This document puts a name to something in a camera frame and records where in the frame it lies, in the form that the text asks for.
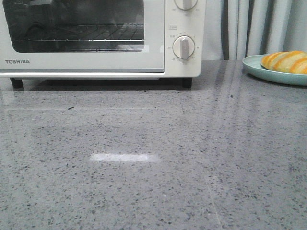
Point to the glass oven door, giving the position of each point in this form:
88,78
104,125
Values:
16,16

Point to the striped golden croissant bread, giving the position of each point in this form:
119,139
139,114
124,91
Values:
288,62

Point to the black right oven foot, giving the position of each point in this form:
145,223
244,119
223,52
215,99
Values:
187,83

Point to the black oven foot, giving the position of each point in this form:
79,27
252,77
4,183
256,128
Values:
187,83
16,83

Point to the white Toshiba toaster oven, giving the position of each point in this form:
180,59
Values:
177,23

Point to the upper white oven knob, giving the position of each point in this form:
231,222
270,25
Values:
185,4

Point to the black left oven foot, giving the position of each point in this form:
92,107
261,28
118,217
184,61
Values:
16,83

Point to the lower white timer knob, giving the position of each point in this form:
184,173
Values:
183,47

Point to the teal round plate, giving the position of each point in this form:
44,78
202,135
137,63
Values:
252,65

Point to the light grey curtain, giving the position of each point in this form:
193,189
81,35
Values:
234,29

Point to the metal wire oven rack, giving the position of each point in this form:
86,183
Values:
80,38

